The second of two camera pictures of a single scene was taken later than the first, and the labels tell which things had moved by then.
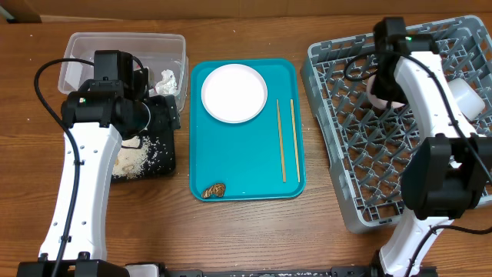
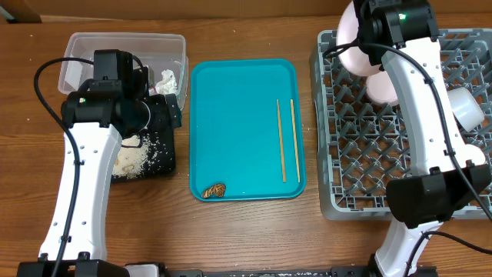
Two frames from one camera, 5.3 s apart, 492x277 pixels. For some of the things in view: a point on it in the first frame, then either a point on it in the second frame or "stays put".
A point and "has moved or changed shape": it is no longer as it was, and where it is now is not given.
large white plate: (234, 93) → (354, 60)
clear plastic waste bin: (157, 52) stays put
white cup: (467, 101) has moved or changed shape
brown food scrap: (217, 189) stays put
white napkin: (167, 86) stays put
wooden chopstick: (280, 141) stays put
